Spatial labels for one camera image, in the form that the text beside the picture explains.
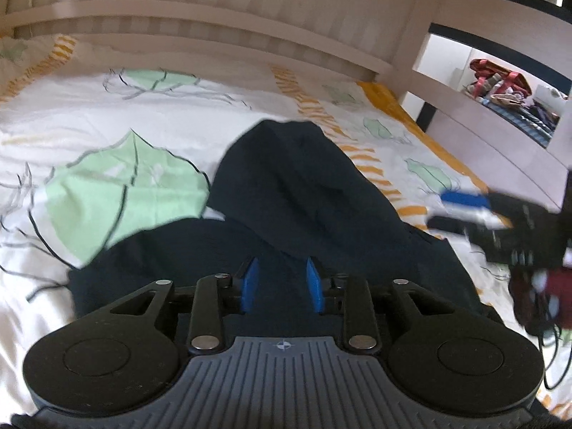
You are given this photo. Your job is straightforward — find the pale wooden bed frame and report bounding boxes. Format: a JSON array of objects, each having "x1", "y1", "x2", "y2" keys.
[{"x1": 1, "y1": 0, "x2": 571, "y2": 205}]

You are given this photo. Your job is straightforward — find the pile of clothes on shelf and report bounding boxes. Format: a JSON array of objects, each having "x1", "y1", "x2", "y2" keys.
[{"x1": 460, "y1": 58, "x2": 568, "y2": 148}]

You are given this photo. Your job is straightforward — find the white leaf-pattern bed sheet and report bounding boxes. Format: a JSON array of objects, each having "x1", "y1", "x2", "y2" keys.
[{"x1": 0, "y1": 33, "x2": 572, "y2": 419}]

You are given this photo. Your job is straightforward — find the hand in dark red glove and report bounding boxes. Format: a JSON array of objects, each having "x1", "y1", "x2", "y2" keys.
[{"x1": 508, "y1": 267, "x2": 571, "y2": 337}]

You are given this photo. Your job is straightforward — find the dark navy hooded jacket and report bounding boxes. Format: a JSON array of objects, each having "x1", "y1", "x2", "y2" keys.
[{"x1": 69, "y1": 120, "x2": 484, "y2": 333}]

